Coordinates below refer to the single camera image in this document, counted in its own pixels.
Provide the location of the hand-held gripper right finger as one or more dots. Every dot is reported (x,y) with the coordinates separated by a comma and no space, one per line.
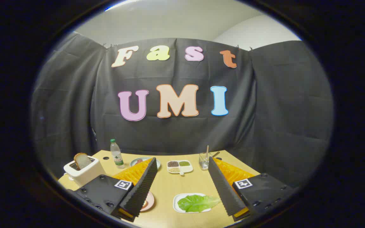
(222,183)

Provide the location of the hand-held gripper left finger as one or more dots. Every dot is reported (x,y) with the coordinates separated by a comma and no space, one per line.
(144,183)

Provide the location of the green lettuce leaf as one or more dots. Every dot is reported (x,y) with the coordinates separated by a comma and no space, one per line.
(195,202)

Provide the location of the toasted bread slice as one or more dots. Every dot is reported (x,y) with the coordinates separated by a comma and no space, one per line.
(82,160)

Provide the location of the pink plate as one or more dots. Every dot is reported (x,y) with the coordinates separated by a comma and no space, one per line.
(150,201)

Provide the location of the light blue plate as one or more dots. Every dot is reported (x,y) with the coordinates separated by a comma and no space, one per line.
(134,164)

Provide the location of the clear glass cup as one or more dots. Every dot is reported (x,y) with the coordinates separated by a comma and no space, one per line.
(204,164)

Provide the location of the thin wooden stick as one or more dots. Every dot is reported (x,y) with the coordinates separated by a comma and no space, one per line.
(207,152)

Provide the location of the white divided seasoning dish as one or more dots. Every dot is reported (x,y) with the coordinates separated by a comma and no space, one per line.
(187,169)

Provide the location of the white plate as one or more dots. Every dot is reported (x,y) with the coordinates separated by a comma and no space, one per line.
(176,204)

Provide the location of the clear plastic water bottle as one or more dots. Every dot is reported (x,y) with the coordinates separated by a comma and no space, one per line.
(116,155)

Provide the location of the white toaster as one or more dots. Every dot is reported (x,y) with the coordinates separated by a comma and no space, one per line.
(87,175)

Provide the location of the black backdrop cloth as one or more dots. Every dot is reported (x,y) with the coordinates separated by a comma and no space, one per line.
(265,126)

